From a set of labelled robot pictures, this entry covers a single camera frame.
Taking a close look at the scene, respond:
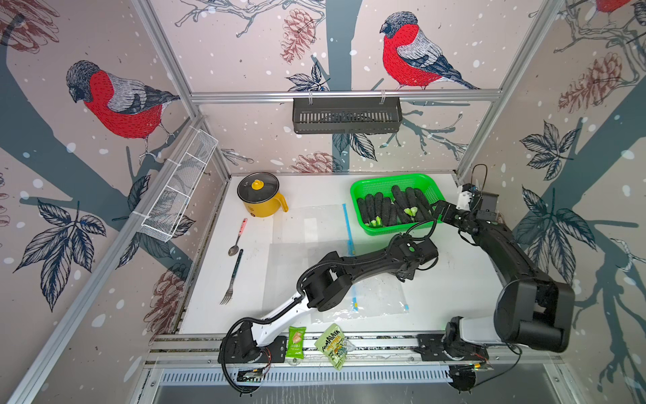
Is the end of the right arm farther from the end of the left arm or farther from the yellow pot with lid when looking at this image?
the yellow pot with lid

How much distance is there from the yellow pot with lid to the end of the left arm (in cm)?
53

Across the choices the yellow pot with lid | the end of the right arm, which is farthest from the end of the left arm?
the yellow pot with lid

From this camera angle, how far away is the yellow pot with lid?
3.28 feet

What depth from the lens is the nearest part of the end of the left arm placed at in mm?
644
